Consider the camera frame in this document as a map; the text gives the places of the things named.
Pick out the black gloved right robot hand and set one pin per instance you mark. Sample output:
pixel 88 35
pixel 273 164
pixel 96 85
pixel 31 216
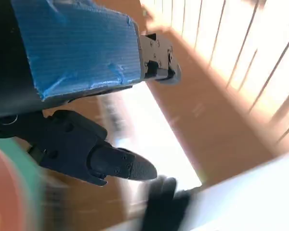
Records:
pixel 166 202

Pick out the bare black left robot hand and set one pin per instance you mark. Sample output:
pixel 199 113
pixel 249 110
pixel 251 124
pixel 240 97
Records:
pixel 74 48

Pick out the pink bowl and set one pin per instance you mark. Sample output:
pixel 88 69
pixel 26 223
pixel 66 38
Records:
pixel 7 187

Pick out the green cutting mat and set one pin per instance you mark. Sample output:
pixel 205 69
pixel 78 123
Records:
pixel 35 178

